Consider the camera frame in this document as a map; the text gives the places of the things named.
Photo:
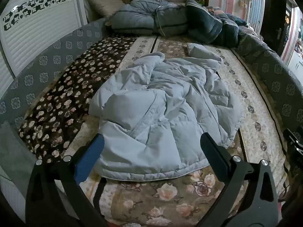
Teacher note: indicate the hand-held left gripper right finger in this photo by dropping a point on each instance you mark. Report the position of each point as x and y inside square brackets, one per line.
[213, 157]

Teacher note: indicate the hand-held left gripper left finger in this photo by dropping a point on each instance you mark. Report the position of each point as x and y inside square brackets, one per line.
[90, 158]

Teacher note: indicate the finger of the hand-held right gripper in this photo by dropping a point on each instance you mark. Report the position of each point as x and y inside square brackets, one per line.
[294, 141]

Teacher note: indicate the light blue down jacket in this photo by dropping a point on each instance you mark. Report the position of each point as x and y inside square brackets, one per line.
[165, 113]

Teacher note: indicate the floral bed blanket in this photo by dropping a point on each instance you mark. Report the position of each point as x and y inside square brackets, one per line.
[170, 198]

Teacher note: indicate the grey patterned bed side cushion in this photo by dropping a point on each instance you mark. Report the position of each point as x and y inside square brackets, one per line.
[279, 75]

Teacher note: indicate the plain grey cloth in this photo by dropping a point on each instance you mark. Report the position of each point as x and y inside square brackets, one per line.
[14, 156]

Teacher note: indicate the white cabinet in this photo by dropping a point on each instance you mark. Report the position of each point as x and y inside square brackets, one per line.
[297, 62]

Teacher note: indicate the dark floral blanket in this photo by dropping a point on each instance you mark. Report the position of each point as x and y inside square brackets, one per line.
[47, 59]

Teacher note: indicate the black door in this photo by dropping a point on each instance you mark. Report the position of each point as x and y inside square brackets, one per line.
[272, 16]

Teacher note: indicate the dark blue striped quilt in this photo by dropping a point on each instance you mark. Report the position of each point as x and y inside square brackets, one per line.
[206, 26]

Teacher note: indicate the white framed mirror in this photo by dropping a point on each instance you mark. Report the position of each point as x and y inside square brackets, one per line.
[256, 11]

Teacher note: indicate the white louvred wardrobe door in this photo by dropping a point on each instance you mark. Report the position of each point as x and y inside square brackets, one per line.
[42, 28]

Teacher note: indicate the grey-blue folded quilt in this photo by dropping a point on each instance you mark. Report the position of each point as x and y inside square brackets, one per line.
[137, 16]

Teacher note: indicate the beige pillow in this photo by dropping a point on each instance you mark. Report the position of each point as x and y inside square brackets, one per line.
[104, 3]

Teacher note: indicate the green soft item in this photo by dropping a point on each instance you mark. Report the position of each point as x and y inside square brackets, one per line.
[201, 2]

